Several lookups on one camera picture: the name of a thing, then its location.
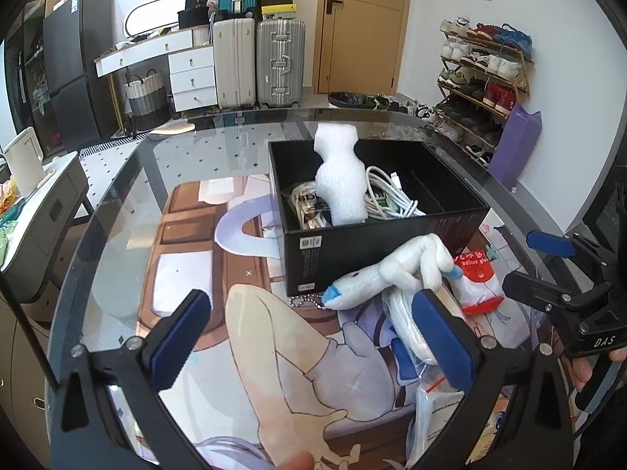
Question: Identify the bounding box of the white printed packet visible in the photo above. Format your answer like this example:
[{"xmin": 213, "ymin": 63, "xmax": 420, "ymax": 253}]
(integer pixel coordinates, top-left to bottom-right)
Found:
[{"xmin": 406, "ymin": 366, "xmax": 464, "ymax": 469}]

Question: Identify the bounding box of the red white packet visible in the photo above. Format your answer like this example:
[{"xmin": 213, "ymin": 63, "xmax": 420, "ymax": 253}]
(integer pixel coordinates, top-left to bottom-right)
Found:
[{"xmin": 449, "ymin": 250, "xmax": 505, "ymax": 316}]

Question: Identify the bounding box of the white plush toy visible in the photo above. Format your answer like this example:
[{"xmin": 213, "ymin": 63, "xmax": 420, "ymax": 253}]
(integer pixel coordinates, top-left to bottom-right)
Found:
[{"xmin": 321, "ymin": 233, "xmax": 462, "ymax": 311}]

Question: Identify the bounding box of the white cable bundle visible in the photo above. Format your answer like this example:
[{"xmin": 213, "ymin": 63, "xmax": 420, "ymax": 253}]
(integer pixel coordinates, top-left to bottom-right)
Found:
[{"xmin": 364, "ymin": 165, "xmax": 428, "ymax": 221}]

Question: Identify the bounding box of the white foam block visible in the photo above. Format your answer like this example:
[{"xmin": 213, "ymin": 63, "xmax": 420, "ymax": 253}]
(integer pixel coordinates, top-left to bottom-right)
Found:
[{"xmin": 313, "ymin": 122, "xmax": 368, "ymax": 226}]

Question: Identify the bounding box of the adidas shoelace bag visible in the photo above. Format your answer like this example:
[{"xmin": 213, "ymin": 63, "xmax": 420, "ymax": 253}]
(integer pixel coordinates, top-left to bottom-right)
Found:
[{"xmin": 289, "ymin": 181, "xmax": 332, "ymax": 230}]

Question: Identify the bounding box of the right hand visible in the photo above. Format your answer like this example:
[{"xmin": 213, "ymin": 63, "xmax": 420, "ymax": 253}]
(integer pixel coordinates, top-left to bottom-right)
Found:
[{"xmin": 569, "ymin": 349, "xmax": 627, "ymax": 393}]

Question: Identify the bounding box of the left hand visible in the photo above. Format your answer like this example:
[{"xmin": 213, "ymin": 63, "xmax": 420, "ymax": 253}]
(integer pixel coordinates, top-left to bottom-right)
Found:
[{"xmin": 275, "ymin": 451, "xmax": 315, "ymax": 470}]

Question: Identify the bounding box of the anime printed mat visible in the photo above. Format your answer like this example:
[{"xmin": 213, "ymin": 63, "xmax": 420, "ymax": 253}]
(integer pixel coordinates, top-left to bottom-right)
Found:
[{"xmin": 135, "ymin": 175, "xmax": 436, "ymax": 469}]

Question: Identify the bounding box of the grey side cabinet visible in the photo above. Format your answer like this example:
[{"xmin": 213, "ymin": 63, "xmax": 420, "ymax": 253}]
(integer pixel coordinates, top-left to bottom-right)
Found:
[{"xmin": 1, "ymin": 152, "xmax": 92, "ymax": 304}]

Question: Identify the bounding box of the purple paper bag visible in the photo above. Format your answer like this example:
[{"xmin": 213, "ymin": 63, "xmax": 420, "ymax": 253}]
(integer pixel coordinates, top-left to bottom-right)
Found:
[{"xmin": 488, "ymin": 103, "xmax": 542, "ymax": 190}]

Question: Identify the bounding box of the black cardboard box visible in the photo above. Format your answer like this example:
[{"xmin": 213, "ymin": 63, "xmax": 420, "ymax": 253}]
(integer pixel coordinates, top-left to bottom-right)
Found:
[{"xmin": 268, "ymin": 140, "xmax": 489, "ymax": 297}]

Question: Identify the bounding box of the wooden shoe rack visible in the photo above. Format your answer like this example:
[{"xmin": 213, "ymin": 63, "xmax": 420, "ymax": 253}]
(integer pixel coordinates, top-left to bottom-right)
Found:
[{"xmin": 433, "ymin": 16, "xmax": 533, "ymax": 166}]

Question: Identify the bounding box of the round wooden stool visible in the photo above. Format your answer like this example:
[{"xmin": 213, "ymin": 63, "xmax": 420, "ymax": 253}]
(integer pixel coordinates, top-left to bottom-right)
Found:
[{"xmin": 150, "ymin": 120, "xmax": 196, "ymax": 136}]

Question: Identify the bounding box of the woven laundry basket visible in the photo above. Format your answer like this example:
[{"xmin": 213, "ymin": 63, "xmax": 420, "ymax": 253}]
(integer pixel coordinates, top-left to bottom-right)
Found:
[{"xmin": 123, "ymin": 68, "xmax": 170, "ymax": 130}]

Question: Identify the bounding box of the white dresser with drawers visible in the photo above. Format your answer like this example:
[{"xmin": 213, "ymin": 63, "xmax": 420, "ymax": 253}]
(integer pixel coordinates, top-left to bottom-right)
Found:
[{"xmin": 94, "ymin": 25, "xmax": 218, "ymax": 112}]

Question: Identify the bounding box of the wooden door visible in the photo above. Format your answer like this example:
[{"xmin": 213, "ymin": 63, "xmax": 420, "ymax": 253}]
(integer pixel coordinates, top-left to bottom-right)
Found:
[{"xmin": 312, "ymin": 0, "xmax": 410, "ymax": 94}]

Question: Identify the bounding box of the black refrigerator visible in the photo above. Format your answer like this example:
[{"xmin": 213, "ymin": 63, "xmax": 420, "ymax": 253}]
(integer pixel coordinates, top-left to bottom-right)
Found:
[{"xmin": 42, "ymin": 0, "xmax": 118, "ymax": 152}]

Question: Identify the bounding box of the white suitcase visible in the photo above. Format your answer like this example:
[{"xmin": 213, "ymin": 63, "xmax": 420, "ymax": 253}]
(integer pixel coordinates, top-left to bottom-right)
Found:
[{"xmin": 214, "ymin": 18, "xmax": 256, "ymax": 109}]

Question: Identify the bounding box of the oval mirror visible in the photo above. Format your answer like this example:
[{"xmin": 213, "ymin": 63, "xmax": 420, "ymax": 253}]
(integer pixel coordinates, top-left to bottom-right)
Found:
[{"xmin": 123, "ymin": 0, "xmax": 185, "ymax": 38}]

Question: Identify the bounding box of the silver suitcase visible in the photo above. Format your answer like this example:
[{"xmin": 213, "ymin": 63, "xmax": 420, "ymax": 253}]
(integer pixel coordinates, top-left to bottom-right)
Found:
[{"xmin": 256, "ymin": 19, "xmax": 306, "ymax": 107}]

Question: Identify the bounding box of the black handbag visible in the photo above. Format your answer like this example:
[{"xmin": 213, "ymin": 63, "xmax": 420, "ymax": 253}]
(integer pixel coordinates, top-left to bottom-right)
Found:
[{"xmin": 178, "ymin": 0, "xmax": 209, "ymax": 30}]

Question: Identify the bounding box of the metal ball chain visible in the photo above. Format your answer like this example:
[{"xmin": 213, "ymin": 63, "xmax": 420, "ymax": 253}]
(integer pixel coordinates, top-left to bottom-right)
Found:
[{"xmin": 288, "ymin": 291, "xmax": 328, "ymax": 310}]

